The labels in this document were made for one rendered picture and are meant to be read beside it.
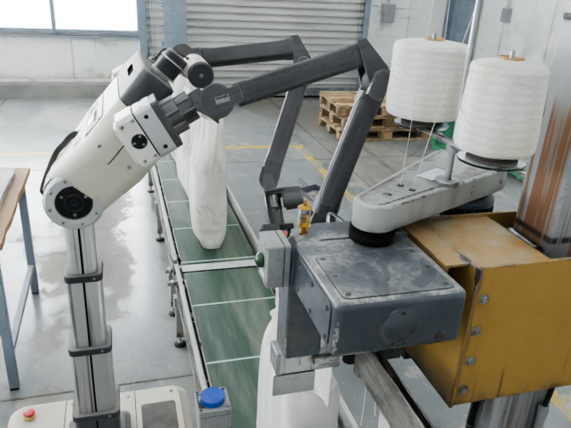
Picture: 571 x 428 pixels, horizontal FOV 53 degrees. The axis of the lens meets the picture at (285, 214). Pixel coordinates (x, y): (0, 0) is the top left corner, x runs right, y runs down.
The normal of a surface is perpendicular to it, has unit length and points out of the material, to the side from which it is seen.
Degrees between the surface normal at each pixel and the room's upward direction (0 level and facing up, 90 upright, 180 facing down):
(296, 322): 90
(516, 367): 90
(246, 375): 0
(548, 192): 90
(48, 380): 0
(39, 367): 0
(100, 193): 115
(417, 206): 90
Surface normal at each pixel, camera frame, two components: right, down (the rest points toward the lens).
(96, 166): -0.14, 0.74
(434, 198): 0.65, 0.33
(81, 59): 0.28, 0.40
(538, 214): -0.96, 0.06
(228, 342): 0.05, -0.92
